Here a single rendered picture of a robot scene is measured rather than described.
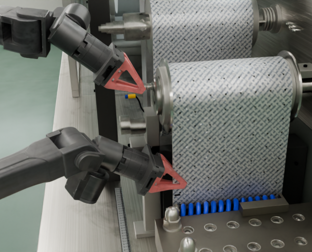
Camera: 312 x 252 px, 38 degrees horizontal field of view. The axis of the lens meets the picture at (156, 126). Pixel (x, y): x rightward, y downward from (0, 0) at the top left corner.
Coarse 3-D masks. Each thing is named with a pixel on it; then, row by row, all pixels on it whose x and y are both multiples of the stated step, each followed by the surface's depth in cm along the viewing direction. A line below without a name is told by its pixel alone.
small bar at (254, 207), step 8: (256, 200) 93; (264, 200) 93; (272, 200) 92; (280, 200) 92; (240, 208) 92; (248, 208) 90; (256, 208) 90; (264, 208) 91; (272, 208) 91; (280, 208) 91
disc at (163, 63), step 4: (160, 60) 92; (164, 60) 87; (160, 64) 92; (164, 64) 87; (164, 68) 88; (168, 68) 86; (168, 72) 85; (168, 76) 84; (168, 80) 84; (168, 84) 84; (168, 88) 85; (168, 92) 85; (172, 96) 84; (172, 100) 84; (172, 104) 84; (172, 108) 84; (172, 112) 85; (172, 116) 85; (168, 120) 88; (172, 120) 86; (168, 124) 88; (164, 128) 94; (168, 128) 89; (168, 132) 91
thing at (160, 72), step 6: (288, 66) 90; (156, 72) 92; (162, 72) 87; (162, 78) 86; (294, 78) 89; (162, 84) 86; (294, 84) 89; (162, 90) 86; (294, 90) 89; (162, 96) 87; (168, 96) 85; (294, 96) 89; (162, 102) 87; (168, 102) 86; (162, 108) 88; (168, 108) 86; (162, 114) 89; (168, 114) 87; (162, 120) 89
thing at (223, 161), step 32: (192, 128) 88; (224, 128) 89; (256, 128) 90; (288, 128) 91; (192, 160) 91; (224, 160) 92; (256, 160) 93; (192, 192) 94; (224, 192) 95; (256, 192) 96
